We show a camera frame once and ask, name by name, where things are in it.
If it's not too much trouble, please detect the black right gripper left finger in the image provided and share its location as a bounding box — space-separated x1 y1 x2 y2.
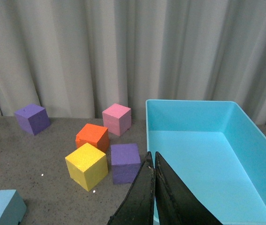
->
108 152 156 225

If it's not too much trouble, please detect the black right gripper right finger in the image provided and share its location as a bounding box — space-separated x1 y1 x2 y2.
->
155 152 221 225

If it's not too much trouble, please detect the light blue foam cube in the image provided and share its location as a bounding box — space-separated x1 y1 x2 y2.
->
0 189 27 225

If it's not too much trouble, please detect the purple foam cube front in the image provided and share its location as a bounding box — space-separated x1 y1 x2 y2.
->
111 143 141 184

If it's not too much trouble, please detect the purple foam cube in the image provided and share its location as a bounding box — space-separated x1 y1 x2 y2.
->
14 104 50 135
111 143 141 184

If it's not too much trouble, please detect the yellow foam cube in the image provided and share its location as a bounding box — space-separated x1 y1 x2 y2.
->
65 143 108 191

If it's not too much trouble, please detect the light blue plastic bin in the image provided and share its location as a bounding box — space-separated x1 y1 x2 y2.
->
146 99 266 225

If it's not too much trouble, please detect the orange foam cube right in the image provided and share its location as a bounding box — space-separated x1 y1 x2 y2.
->
75 123 110 153

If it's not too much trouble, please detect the pink foam cube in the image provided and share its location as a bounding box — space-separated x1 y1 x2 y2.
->
102 104 132 136

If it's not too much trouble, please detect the purple foam cube back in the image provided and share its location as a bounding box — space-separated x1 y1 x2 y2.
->
14 104 50 135

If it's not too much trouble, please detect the grey curtain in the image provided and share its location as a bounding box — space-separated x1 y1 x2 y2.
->
0 0 266 124

